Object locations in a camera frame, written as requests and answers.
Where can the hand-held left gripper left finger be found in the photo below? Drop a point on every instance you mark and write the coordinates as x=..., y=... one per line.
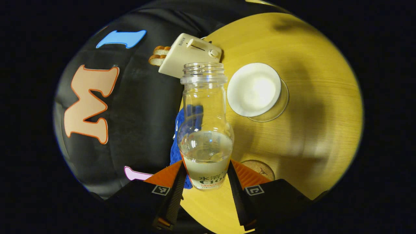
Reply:
x=174, y=198

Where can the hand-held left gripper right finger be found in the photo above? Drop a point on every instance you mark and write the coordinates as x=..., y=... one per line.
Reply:
x=235, y=198

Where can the round cork coaster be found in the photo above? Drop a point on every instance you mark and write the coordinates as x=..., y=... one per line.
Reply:
x=260, y=169

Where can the clear plastic water bottle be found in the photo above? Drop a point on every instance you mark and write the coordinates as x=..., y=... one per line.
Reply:
x=205, y=143

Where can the cream teacup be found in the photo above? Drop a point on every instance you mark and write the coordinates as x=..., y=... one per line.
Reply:
x=253, y=89

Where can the blue towel cloth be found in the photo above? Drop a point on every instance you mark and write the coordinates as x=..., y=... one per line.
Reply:
x=175, y=152

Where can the black backdrop cloth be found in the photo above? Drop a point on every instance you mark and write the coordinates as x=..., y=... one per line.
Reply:
x=143, y=123

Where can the cream saucer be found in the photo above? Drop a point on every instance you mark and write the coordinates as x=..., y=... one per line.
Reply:
x=282, y=107

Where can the cream toaster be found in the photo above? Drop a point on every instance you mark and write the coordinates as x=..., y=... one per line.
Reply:
x=182, y=55

